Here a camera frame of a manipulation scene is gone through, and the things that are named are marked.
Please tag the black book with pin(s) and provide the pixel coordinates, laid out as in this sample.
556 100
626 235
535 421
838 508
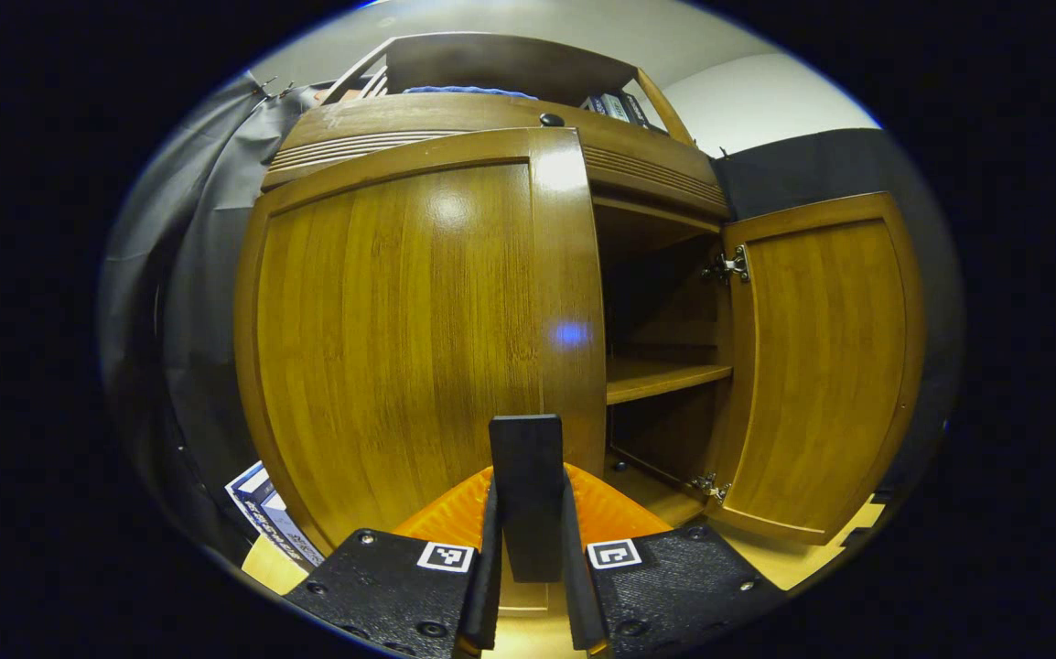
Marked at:
636 110

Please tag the black backdrop cloth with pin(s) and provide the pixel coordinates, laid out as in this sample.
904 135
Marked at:
199 275

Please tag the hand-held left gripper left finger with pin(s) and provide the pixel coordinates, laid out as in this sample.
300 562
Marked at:
490 567

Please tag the wooden double-door shoe cabinet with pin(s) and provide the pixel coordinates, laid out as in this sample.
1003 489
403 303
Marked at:
491 64

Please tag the wooden drawer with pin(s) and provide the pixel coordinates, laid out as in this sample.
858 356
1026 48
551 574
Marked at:
638 156

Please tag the wooden inner shelf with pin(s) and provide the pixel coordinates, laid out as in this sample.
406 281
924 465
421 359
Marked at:
661 377

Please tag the wooden shoe cabinet door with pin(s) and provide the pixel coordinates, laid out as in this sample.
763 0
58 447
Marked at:
821 366
400 320

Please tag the blue white printed booklet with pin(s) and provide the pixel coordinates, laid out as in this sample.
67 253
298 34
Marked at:
276 522

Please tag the black drawer knob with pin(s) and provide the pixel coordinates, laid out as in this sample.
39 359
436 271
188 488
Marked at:
552 120

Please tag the dark blue book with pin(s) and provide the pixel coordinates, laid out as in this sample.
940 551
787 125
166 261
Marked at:
594 104

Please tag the grey book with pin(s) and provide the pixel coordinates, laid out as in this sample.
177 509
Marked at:
614 106

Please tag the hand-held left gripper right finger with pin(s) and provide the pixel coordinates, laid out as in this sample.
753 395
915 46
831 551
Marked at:
578 586

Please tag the blue towel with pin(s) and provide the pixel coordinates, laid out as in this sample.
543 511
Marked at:
468 91

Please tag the metal door hinge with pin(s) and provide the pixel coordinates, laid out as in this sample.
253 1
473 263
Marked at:
727 267
709 487

